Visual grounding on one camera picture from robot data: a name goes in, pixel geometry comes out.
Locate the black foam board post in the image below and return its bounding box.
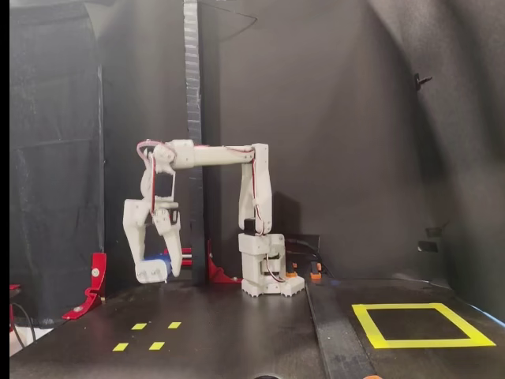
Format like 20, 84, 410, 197
183, 0, 208, 287

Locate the yellow tape square outline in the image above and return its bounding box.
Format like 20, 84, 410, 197
351, 303, 497, 351

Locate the thin black cable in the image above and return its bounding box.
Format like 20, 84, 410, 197
9, 303, 37, 351

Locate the thin black wire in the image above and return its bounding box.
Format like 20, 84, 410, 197
199, 2, 260, 43

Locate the red white gripper servo cable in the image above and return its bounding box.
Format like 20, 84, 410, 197
142, 156, 159, 217

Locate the red white wrist servo cable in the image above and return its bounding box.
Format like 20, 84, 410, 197
136, 139, 159, 163

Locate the blue and white charger block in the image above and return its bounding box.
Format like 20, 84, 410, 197
135, 252, 174, 285

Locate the black mesh curtain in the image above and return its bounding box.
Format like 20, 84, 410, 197
9, 3, 106, 328

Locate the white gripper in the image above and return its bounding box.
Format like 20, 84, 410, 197
122, 197, 183, 282

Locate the red white upper arm cable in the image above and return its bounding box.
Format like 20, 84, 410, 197
248, 148, 266, 235

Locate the red metal corner bracket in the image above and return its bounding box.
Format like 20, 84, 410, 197
62, 253, 108, 321
207, 239, 244, 286

